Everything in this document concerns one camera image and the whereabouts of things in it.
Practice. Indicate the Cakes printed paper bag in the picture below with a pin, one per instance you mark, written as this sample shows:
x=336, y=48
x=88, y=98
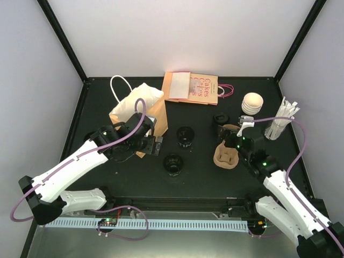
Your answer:
x=204, y=89

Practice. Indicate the stack of paper cups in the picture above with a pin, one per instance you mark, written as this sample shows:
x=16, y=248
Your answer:
x=252, y=103

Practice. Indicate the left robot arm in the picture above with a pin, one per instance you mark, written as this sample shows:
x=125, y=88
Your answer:
x=47, y=194

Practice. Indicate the orange flat bag stack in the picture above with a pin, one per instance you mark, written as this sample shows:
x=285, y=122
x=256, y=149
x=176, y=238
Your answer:
x=176, y=85

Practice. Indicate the black paper cup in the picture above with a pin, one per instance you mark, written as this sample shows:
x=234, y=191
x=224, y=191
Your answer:
x=185, y=136
x=173, y=164

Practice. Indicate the stack of black lids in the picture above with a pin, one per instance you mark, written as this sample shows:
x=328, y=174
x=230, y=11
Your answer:
x=219, y=120

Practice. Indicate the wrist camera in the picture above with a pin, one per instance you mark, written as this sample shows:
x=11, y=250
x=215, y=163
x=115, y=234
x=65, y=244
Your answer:
x=245, y=122
x=151, y=125

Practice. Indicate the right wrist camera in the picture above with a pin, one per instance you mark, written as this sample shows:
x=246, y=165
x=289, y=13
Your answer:
x=245, y=122

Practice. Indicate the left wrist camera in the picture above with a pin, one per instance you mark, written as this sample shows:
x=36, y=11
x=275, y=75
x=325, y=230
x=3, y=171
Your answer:
x=151, y=125

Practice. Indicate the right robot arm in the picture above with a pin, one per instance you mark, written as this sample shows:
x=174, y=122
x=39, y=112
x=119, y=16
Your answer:
x=313, y=234

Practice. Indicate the black frame post left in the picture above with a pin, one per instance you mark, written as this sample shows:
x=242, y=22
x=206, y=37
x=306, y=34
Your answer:
x=59, y=32

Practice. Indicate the light blue cable duct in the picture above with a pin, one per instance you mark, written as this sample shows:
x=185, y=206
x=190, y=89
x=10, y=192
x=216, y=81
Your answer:
x=151, y=224

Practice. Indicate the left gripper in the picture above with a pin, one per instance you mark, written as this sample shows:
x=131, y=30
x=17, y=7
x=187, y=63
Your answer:
x=149, y=148

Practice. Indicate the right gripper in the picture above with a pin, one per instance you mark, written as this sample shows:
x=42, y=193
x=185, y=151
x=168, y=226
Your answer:
x=228, y=143

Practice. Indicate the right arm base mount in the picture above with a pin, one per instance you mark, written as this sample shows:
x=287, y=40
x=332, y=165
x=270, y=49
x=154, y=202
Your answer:
x=241, y=208

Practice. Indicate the black frame post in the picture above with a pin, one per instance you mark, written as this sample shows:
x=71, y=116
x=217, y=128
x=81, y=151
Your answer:
x=59, y=32
x=301, y=35

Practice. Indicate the orange paper bag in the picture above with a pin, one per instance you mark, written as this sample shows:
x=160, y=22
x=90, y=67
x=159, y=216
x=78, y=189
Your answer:
x=154, y=102

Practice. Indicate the black frame post right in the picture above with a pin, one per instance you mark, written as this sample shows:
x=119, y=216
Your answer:
x=301, y=35

